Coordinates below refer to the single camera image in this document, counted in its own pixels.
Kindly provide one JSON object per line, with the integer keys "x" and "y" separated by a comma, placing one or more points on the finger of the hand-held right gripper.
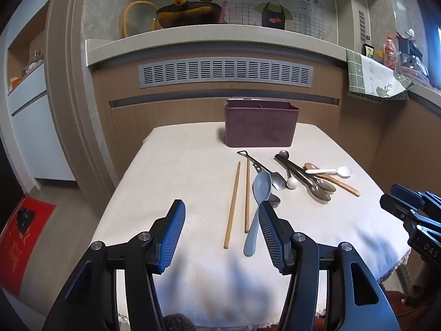
{"x": 399, "y": 205}
{"x": 408, "y": 193}

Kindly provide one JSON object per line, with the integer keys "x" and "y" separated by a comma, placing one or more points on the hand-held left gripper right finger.
{"x": 272, "y": 236}

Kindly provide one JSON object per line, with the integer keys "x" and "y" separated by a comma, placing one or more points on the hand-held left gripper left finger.
{"x": 172, "y": 236}

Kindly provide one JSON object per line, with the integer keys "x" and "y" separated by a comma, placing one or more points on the wooden chopstick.
{"x": 232, "y": 205}
{"x": 247, "y": 196}

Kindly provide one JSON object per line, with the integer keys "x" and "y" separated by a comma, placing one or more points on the wooden spoon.
{"x": 341, "y": 183}

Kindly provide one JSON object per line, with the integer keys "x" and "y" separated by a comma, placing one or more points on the maroon plastic utensil holder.
{"x": 260, "y": 126}

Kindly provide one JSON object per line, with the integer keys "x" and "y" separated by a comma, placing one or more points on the small metal spoon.
{"x": 275, "y": 200}

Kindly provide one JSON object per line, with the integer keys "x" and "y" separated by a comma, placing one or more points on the grey-blue plastic spoon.
{"x": 261, "y": 186}

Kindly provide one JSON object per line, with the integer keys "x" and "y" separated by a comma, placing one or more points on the white ball-tipped utensil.
{"x": 292, "y": 183}

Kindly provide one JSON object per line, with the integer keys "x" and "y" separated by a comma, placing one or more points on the cream tablecloth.
{"x": 172, "y": 172}

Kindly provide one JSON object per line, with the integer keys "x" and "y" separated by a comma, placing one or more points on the white plastic spoon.
{"x": 344, "y": 171}

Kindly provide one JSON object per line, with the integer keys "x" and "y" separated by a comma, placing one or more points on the metal spoon with ball end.
{"x": 325, "y": 185}

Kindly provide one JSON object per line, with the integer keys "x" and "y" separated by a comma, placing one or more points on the person's brown knit clothing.
{"x": 179, "y": 322}

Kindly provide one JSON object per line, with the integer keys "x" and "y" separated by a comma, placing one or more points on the green checked towel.
{"x": 365, "y": 76}

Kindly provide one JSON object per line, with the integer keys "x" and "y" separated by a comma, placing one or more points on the dish rack with kitchenware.
{"x": 411, "y": 53}

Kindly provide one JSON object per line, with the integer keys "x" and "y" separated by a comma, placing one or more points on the red bottle with orange cap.
{"x": 390, "y": 51}

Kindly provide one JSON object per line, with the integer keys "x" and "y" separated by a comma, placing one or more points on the red floor mat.
{"x": 20, "y": 238}

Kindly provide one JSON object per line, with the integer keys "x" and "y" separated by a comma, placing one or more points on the grey vent grille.
{"x": 225, "y": 73}

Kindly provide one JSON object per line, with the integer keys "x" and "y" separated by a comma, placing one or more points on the white cabinet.
{"x": 34, "y": 134}

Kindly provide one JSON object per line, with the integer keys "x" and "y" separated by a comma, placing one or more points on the grey pipe column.
{"x": 358, "y": 13}

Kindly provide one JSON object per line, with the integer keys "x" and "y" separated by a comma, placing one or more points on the speckled kitchen countertop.
{"x": 213, "y": 43}

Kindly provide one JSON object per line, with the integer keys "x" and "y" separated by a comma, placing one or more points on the glass lid with yellow rim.
{"x": 129, "y": 13}

